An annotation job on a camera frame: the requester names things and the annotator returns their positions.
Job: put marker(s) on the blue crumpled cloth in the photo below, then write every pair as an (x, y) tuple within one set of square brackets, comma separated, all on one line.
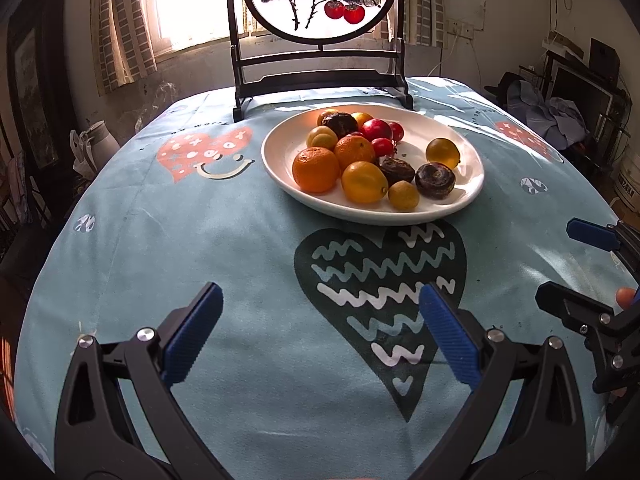
[(560, 120)]

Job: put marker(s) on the dark framed monitor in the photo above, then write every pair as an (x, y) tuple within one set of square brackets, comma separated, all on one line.
[(580, 90)]

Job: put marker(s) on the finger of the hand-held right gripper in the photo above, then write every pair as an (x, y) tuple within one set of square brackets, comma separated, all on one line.
[(590, 232), (565, 300)]

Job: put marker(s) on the white wall socket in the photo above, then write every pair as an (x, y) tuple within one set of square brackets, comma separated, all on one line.
[(460, 27)]

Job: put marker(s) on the small orange kumquat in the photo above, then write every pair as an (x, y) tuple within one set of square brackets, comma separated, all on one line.
[(326, 114)]

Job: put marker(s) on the white oval plate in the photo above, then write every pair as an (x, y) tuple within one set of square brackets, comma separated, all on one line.
[(277, 157)]

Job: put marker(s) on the rough-skinned orange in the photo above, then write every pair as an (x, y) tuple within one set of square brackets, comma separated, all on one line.
[(354, 151)]

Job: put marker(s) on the light blue printed tablecloth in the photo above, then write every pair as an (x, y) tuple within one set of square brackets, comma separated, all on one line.
[(200, 240)]

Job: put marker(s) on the large dark red fruit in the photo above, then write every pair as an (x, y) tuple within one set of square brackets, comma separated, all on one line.
[(376, 130)]

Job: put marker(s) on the dark wrinkled passion fruit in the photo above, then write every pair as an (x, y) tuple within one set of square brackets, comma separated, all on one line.
[(340, 124)]

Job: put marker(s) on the white kettle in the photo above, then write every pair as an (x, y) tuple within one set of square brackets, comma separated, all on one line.
[(100, 142)]

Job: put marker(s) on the amber yellow round fruit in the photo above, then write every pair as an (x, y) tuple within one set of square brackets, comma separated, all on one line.
[(442, 153)]

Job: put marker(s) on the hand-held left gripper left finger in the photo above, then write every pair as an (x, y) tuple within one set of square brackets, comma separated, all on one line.
[(192, 330)]

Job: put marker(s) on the round painted table screen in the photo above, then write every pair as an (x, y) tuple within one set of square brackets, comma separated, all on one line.
[(320, 0)]

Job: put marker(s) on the yellow-orange citrus fruit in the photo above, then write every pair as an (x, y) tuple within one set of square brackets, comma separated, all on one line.
[(364, 182)]

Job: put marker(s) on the dark wooden cabinet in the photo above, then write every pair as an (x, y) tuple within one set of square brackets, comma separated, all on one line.
[(35, 85)]

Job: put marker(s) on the brick pattern curtain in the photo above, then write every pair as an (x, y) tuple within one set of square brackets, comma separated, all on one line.
[(125, 35), (425, 5)]

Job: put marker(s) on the yellow spotted round fruit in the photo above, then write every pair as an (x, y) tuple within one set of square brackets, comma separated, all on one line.
[(321, 137)]

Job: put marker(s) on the black box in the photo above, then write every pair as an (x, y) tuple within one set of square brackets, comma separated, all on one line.
[(604, 57)]

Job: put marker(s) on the smooth orange citrus fruit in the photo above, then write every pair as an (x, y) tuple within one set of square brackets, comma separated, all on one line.
[(361, 119)]

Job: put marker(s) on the small yellow round fruit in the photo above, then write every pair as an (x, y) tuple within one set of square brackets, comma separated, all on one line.
[(403, 196)]

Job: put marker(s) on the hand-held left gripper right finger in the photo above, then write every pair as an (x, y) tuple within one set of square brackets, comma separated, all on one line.
[(450, 335)]

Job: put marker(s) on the bright window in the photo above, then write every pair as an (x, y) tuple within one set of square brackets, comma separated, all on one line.
[(190, 5)]

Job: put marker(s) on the orange mandarin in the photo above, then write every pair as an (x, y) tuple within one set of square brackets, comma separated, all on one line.
[(316, 170)]

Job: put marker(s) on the white plastic bag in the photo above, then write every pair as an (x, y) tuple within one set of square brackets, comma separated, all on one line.
[(79, 155)]

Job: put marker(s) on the white bucket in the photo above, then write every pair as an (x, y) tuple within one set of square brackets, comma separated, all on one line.
[(627, 180)]

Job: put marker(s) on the dark round passion fruit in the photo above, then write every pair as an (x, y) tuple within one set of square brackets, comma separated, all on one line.
[(435, 181), (397, 170)]

